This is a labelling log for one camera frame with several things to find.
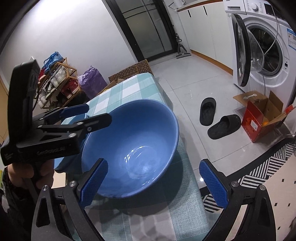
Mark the patterned cardboard box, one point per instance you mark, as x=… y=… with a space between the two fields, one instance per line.
x=129 y=71

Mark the grey mop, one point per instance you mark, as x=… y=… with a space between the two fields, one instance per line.
x=182 y=52

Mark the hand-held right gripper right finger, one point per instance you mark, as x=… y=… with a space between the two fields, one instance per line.
x=214 y=185

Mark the person's left hand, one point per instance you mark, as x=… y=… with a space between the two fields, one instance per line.
x=16 y=173

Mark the white kitchen countertop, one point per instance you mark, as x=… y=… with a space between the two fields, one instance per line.
x=196 y=6

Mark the wooden shoe rack with shoes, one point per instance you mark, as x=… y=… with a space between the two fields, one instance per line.
x=71 y=87

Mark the white washing machine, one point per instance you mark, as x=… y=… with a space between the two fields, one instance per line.
x=286 y=74

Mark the dark blue bowl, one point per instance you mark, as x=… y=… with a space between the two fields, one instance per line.
x=138 y=129

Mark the black and white rug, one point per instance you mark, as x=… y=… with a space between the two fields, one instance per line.
x=277 y=185

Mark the white base cabinets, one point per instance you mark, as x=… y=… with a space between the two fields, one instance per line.
x=203 y=34

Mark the red cardboard box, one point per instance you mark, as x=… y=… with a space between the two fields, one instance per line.
x=254 y=122

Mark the teal checked tablecloth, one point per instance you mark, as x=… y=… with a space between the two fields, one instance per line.
x=143 y=81

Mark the purple plastic bag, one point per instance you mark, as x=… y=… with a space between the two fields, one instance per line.
x=92 y=81

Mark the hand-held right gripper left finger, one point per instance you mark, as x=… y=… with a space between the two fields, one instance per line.
x=94 y=183

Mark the wooden door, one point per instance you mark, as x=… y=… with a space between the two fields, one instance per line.
x=2 y=111

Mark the black slipper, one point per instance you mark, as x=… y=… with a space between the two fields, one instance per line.
x=222 y=129
x=208 y=113

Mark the black framed glass door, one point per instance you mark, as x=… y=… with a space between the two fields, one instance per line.
x=148 y=34

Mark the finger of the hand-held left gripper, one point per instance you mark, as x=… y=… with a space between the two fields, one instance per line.
x=74 y=109
x=97 y=121

